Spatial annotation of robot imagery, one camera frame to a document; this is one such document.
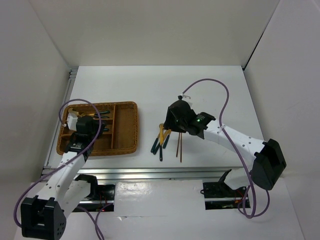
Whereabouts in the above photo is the aluminium table rail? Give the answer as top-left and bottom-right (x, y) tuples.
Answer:
(76, 167), (231, 182)

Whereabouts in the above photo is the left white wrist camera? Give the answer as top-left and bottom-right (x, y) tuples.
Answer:
(62, 113), (78, 131)

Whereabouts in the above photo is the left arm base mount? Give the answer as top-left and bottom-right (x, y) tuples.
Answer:
(74, 174), (116, 212)

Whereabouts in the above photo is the wicker cutlery tray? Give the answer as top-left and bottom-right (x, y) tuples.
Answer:
(56, 101), (139, 157)

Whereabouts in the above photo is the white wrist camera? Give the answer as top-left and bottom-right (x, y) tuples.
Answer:
(178, 93), (191, 100)
(62, 113), (78, 131)

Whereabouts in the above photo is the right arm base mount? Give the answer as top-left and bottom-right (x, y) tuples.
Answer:
(200, 169), (247, 210)

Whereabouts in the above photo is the purple cable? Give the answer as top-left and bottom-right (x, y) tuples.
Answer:
(182, 78), (271, 220)
(12, 99), (107, 240)

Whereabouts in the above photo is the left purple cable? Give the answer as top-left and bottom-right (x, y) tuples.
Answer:
(12, 99), (107, 240)

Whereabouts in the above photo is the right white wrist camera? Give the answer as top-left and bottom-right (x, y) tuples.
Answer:
(178, 93), (191, 100)

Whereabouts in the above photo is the copper chopstick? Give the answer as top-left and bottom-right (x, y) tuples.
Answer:
(175, 132), (181, 158)
(178, 133), (183, 163)

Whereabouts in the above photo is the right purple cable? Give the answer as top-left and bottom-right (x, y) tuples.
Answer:
(182, 78), (271, 220)

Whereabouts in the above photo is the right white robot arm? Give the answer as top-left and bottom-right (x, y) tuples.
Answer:
(163, 100), (287, 196)

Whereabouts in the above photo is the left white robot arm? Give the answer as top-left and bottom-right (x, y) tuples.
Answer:
(20, 115), (105, 240)

